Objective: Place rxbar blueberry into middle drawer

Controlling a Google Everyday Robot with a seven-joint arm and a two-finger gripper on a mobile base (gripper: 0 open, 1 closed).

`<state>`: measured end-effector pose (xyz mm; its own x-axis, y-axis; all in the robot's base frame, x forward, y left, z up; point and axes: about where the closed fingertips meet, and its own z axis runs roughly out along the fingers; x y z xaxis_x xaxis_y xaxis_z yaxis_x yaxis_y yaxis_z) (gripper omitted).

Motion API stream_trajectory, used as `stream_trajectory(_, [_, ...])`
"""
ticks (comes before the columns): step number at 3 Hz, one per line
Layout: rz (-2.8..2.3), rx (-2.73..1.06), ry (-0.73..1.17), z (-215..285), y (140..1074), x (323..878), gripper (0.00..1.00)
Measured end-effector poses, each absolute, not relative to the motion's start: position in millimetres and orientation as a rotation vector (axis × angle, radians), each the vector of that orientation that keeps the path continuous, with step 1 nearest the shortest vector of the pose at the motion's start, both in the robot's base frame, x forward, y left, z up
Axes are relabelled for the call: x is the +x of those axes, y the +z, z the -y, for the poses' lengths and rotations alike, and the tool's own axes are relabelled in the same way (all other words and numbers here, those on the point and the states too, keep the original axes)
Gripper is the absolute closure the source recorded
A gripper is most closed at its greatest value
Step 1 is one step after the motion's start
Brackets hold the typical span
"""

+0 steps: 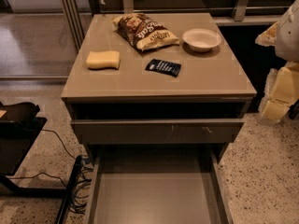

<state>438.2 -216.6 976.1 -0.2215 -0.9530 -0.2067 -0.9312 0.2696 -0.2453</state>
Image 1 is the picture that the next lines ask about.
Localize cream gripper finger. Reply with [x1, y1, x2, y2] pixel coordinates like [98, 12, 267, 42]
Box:
[260, 62, 299, 121]
[255, 22, 278, 47]

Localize dark blue rxbar wrapper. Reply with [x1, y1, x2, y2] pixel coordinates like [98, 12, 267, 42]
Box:
[146, 59, 181, 77]

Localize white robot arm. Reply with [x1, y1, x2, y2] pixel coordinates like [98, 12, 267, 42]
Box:
[255, 0, 299, 123]

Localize grey drawer cabinet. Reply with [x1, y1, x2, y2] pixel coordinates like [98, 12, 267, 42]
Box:
[62, 14, 256, 158]

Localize grey open middle drawer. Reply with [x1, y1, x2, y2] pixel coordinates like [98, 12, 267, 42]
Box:
[83, 148, 234, 224]

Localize grey top drawer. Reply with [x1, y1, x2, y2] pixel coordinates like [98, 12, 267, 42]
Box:
[71, 119, 244, 145]

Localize white paper bowl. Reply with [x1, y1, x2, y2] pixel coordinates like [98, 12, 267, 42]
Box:
[182, 29, 221, 52]

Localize brown yellow chip bag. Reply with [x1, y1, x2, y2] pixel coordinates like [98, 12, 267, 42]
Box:
[113, 13, 179, 51]

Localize yellow sponge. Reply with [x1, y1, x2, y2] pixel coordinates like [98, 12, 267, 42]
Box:
[86, 50, 120, 69]

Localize metal railing frame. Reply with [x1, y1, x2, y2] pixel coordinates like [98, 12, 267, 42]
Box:
[61, 0, 294, 48]

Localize black floor cables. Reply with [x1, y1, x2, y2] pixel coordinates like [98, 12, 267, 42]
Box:
[8, 128, 94, 216]

